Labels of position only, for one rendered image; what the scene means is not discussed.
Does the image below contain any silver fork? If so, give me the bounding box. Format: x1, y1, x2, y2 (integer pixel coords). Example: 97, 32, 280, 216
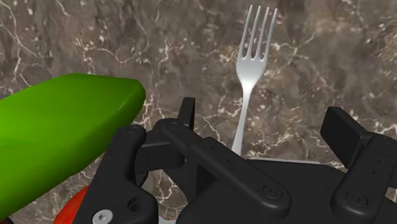
230, 4, 279, 157

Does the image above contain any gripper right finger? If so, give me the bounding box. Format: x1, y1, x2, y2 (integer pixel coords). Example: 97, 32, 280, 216
319, 106, 397, 223

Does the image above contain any green rounded object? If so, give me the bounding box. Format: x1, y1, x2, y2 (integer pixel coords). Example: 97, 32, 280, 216
0, 73, 146, 220

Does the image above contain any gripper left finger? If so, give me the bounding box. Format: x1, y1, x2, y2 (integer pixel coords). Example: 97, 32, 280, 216
72, 97, 292, 224

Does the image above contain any red object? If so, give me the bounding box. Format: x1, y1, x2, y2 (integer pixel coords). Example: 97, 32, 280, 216
53, 185, 90, 224

